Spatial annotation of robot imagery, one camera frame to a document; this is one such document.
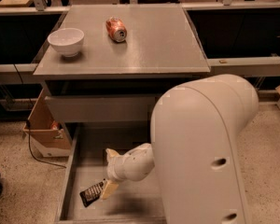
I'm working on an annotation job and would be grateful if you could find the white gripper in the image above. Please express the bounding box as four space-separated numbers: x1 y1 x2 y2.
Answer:
100 148 137 200

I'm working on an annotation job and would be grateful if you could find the black rxbar chocolate wrapper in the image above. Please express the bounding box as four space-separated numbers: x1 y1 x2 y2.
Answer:
79 181 105 207

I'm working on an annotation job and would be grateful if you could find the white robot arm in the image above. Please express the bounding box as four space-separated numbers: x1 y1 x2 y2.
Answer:
101 75 259 224

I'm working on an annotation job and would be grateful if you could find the grey open middle drawer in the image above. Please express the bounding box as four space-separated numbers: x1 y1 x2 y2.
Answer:
54 123 166 224

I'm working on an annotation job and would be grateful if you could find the grey top drawer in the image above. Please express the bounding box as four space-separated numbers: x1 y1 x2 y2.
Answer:
45 95 157 122

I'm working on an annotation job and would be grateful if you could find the grey drawer cabinet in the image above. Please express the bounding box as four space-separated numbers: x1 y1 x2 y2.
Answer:
35 5 209 138

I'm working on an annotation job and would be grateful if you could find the cardboard box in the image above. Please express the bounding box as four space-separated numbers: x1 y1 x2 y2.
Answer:
23 91 71 157

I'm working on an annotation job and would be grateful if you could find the white ceramic bowl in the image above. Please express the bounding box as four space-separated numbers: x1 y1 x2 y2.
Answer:
48 28 85 57

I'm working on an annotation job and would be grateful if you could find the orange soda can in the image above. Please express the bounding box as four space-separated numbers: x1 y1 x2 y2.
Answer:
105 17 127 43

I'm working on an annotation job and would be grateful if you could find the black cable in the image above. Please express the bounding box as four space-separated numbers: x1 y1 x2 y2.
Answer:
25 119 68 170

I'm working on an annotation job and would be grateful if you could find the grey metal rail frame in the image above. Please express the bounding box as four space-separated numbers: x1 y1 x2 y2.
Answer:
0 0 280 110

